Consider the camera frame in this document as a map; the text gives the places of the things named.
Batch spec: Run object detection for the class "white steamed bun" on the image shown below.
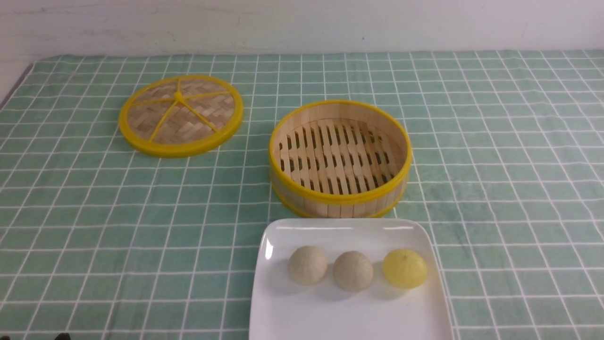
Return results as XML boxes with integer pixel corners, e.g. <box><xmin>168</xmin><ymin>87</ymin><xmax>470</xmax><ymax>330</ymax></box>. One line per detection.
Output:
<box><xmin>333</xmin><ymin>250</ymin><xmax>375</xmax><ymax>293</ymax></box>
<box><xmin>287</xmin><ymin>246</ymin><xmax>328</xmax><ymax>285</ymax></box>

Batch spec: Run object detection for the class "yellow steamed bun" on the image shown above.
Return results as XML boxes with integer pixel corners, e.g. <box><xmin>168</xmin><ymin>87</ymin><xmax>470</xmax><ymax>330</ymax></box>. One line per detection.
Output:
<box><xmin>382</xmin><ymin>249</ymin><xmax>428</xmax><ymax>290</ymax></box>

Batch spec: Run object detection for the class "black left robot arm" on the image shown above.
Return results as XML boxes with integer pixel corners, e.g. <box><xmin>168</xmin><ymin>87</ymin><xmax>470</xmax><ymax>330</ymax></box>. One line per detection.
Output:
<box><xmin>54</xmin><ymin>333</ymin><xmax>71</xmax><ymax>340</ymax></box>

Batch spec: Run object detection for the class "white square plate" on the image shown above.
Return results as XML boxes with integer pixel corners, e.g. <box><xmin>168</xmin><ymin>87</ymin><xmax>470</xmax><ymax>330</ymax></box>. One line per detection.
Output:
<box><xmin>248</xmin><ymin>218</ymin><xmax>454</xmax><ymax>340</ymax></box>

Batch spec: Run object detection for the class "yellow rimmed bamboo steamer basket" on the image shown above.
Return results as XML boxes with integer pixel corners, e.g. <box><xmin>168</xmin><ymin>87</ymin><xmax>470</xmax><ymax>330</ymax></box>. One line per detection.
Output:
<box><xmin>268</xmin><ymin>100</ymin><xmax>413</xmax><ymax>218</ymax></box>

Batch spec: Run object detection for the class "yellow rimmed bamboo steamer lid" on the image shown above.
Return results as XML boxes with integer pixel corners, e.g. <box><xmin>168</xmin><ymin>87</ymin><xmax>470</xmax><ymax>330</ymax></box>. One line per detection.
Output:
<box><xmin>118</xmin><ymin>75</ymin><xmax>244</xmax><ymax>158</ymax></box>

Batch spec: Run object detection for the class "green checkered tablecloth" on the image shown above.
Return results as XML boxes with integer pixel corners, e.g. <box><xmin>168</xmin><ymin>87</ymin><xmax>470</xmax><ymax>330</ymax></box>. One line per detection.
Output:
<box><xmin>0</xmin><ymin>50</ymin><xmax>604</xmax><ymax>340</ymax></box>

